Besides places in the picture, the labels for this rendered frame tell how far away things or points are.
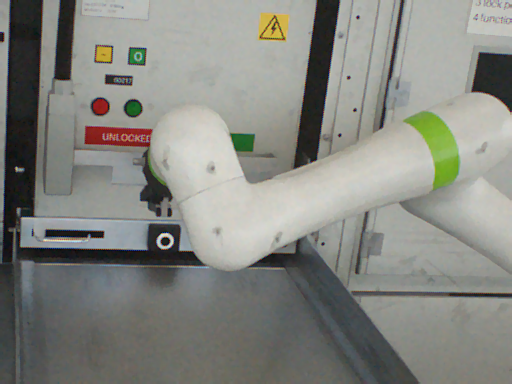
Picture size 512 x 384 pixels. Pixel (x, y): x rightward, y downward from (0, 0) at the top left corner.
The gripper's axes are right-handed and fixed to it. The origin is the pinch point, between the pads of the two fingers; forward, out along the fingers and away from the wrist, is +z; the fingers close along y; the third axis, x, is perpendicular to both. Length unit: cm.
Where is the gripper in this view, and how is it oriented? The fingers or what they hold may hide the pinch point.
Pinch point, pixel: (151, 193)
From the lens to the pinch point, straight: 162.9
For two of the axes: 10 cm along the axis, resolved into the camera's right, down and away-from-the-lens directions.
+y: 0.0, 9.9, -1.5
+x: 9.8, 0.3, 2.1
